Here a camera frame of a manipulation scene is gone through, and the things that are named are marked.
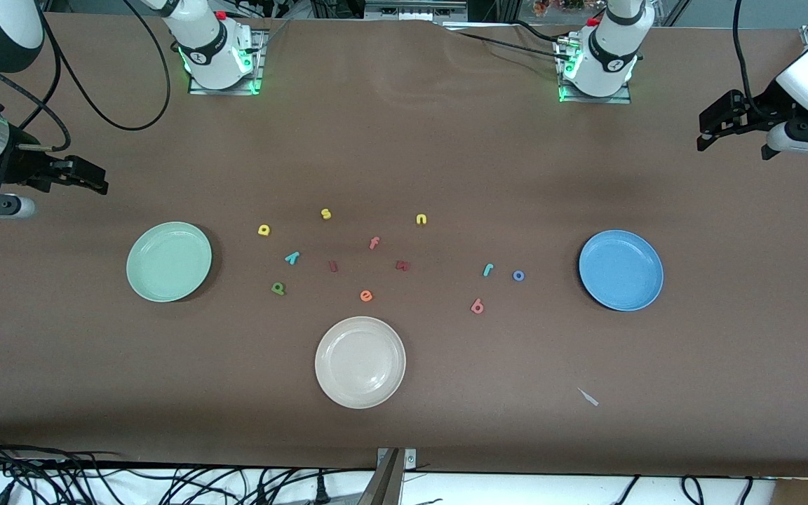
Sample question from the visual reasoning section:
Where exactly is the thin black base cable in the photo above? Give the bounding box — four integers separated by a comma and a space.
457, 21, 573, 60

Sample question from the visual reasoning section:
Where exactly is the green plate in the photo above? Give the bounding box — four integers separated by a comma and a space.
126, 222, 213, 303

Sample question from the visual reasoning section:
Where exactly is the blue plate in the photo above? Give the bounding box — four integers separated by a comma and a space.
579, 229, 664, 311

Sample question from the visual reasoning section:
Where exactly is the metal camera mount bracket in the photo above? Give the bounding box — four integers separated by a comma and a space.
356, 447, 419, 505

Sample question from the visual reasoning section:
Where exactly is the orange flower decoration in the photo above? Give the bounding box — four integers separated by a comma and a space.
532, 0, 587, 16

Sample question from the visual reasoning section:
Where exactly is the tangled black cable bundle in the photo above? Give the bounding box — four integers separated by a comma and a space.
0, 431, 377, 505

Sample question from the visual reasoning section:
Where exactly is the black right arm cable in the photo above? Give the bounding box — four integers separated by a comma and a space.
0, 0, 171, 152

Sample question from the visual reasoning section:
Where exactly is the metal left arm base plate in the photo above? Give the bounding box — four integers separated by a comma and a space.
555, 35, 633, 105

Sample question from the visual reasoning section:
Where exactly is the grey power strip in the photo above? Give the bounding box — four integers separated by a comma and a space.
364, 0, 468, 22

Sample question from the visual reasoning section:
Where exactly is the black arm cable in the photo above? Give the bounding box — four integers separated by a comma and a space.
730, 0, 769, 120
0, 0, 171, 152

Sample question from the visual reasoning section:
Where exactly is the beige plate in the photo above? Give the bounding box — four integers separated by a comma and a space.
314, 316, 407, 410

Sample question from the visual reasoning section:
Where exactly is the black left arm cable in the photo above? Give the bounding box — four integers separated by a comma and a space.
730, 0, 769, 120

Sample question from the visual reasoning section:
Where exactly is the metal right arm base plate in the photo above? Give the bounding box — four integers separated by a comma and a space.
189, 28, 266, 96

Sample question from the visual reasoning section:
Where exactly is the brown table cover mat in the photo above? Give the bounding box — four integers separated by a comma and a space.
0, 13, 808, 478

